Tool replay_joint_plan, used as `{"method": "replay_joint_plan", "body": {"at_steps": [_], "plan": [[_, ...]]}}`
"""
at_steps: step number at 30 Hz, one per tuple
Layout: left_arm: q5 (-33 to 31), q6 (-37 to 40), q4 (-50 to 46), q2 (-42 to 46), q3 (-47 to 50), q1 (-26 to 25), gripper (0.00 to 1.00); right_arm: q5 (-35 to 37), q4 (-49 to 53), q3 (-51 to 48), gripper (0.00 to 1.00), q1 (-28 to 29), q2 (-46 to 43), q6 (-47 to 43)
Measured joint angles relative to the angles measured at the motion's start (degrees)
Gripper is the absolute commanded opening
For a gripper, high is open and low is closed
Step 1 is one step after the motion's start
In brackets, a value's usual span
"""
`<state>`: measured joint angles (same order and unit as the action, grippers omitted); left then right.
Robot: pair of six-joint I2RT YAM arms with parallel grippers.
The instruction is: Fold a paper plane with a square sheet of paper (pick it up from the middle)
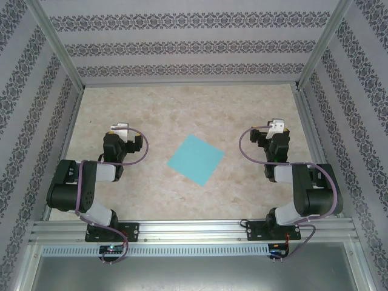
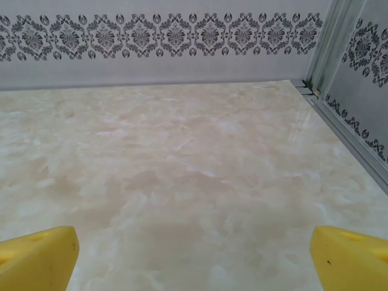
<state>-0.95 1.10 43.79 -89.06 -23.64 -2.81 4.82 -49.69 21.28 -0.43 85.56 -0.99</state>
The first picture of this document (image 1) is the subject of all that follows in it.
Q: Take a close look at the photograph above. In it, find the teal paper sheet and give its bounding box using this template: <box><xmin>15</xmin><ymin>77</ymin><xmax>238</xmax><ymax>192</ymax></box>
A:
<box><xmin>166</xmin><ymin>134</ymin><xmax>226</xmax><ymax>187</ymax></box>

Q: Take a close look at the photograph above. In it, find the grey sheet metal panel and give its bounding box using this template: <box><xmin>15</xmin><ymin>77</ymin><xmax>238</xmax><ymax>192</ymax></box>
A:
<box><xmin>30</xmin><ymin>242</ymin><xmax>372</xmax><ymax>291</ymax></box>

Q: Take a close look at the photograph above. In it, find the small circuit board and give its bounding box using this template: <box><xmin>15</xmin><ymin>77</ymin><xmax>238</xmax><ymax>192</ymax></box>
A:
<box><xmin>99</xmin><ymin>244</ymin><xmax>125</xmax><ymax>255</ymax></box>
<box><xmin>268</xmin><ymin>243</ymin><xmax>290</xmax><ymax>257</ymax></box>

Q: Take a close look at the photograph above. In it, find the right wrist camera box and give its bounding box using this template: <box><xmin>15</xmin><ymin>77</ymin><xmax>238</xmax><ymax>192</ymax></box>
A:
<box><xmin>266</xmin><ymin>118</ymin><xmax>286</xmax><ymax>140</ymax></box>

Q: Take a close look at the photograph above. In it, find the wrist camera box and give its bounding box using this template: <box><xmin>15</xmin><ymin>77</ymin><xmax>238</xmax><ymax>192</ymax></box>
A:
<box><xmin>266</xmin><ymin>118</ymin><xmax>286</xmax><ymax>140</ymax></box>
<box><xmin>109</xmin><ymin>122</ymin><xmax>130</xmax><ymax>137</ymax></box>

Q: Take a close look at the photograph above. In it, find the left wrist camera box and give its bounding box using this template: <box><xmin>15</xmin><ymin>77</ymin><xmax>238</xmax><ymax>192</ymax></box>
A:
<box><xmin>109</xmin><ymin>122</ymin><xmax>130</xmax><ymax>137</ymax></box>

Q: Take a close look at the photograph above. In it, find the aluminium table side rail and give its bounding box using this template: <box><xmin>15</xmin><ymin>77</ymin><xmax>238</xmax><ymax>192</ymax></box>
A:
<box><xmin>42</xmin><ymin>87</ymin><xmax>85</xmax><ymax>221</ymax></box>
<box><xmin>292</xmin><ymin>86</ymin><xmax>345</xmax><ymax>219</ymax></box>

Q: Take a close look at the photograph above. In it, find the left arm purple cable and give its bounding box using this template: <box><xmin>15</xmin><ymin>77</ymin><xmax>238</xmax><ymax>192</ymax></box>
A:
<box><xmin>74</xmin><ymin>127</ymin><xmax>150</xmax><ymax>266</ymax></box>

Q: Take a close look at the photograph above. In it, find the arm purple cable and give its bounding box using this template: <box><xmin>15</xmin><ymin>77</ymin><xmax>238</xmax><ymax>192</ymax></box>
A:
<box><xmin>74</xmin><ymin>127</ymin><xmax>150</xmax><ymax>266</ymax></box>
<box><xmin>238</xmin><ymin>124</ymin><xmax>339</xmax><ymax>263</ymax></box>

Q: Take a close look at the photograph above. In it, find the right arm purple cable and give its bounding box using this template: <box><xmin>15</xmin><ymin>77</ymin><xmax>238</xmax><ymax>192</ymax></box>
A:
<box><xmin>238</xmin><ymin>124</ymin><xmax>339</xmax><ymax>263</ymax></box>

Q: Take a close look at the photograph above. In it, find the aluminium frame crossbar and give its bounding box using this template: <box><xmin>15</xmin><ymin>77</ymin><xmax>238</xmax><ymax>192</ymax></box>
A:
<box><xmin>81</xmin><ymin>81</ymin><xmax>299</xmax><ymax>89</ymax></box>

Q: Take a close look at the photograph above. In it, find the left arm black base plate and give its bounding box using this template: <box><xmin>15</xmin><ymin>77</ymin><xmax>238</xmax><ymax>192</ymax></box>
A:
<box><xmin>84</xmin><ymin>222</ymin><xmax>141</xmax><ymax>243</ymax></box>

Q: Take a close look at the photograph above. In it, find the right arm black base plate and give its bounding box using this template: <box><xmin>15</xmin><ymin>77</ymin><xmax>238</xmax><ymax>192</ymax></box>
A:
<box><xmin>246</xmin><ymin>220</ymin><xmax>303</xmax><ymax>242</ymax></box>

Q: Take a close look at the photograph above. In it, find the aluminium frame post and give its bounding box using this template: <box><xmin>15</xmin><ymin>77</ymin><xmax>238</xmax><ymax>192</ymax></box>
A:
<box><xmin>296</xmin><ymin>0</ymin><xmax>354</xmax><ymax>92</ymax></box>
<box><xmin>25</xmin><ymin>0</ymin><xmax>85</xmax><ymax>93</ymax></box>

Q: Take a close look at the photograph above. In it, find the aluminium mounting rail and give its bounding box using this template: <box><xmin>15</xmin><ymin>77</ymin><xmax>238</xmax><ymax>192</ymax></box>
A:
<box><xmin>28</xmin><ymin>219</ymin><xmax>360</xmax><ymax>245</ymax></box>

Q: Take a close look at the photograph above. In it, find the slotted grey cable duct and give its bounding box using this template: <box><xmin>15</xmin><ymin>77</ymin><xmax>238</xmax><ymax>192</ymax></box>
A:
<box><xmin>41</xmin><ymin>244</ymin><xmax>270</xmax><ymax>257</ymax></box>

